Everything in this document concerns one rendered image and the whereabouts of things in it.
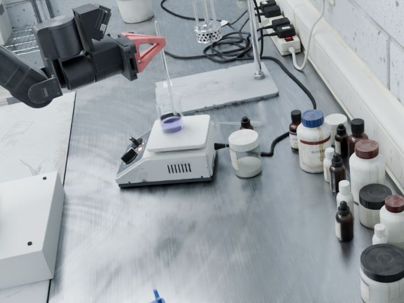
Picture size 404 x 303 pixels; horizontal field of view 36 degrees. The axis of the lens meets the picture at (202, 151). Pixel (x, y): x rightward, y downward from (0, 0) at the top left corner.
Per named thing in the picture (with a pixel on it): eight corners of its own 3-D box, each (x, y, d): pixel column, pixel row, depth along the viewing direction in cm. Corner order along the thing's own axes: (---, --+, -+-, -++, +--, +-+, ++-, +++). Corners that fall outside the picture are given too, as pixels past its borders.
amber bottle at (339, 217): (355, 231, 103) (353, 196, 99) (352, 243, 101) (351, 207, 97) (337, 230, 104) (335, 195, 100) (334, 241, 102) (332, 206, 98)
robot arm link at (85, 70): (82, 41, 111) (46, 54, 109) (93, 48, 107) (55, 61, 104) (92, 76, 115) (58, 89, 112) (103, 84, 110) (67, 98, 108)
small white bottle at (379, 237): (373, 261, 97) (372, 231, 94) (372, 251, 99) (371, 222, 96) (388, 261, 96) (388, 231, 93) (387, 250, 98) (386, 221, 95)
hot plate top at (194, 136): (145, 153, 121) (144, 149, 120) (156, 122, 131) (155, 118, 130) (205, 148, 119) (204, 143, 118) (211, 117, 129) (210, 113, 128)
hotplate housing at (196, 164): (117, 189, 126) (107, 157, 122) (130, 154, 137) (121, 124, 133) (223, 181, 122) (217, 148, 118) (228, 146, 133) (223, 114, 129)
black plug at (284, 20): (267, 33, 173) (266, 26, 172) (264, 27, 177) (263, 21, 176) (291, 28, 173) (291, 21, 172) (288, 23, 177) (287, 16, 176)
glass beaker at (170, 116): (161, 140, 123) (153, 104, 119) (159, 127, 128) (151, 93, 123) (190, 134, 123) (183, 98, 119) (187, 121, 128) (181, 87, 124)
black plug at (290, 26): (272, 40, 168) (270, 33, 167) (268, 35, 172) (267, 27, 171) (296, 35, 168) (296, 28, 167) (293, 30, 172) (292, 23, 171)
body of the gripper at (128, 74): (111, 31, 115) (74, 44, 113) (133, 45, 107) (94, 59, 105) (119, 62, 119) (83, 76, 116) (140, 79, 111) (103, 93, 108)
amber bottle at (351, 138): (344, 165, 120) (342, 122, 115) (357, 156, 122) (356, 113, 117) (360, 172, 117) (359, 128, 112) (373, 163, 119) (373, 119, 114)
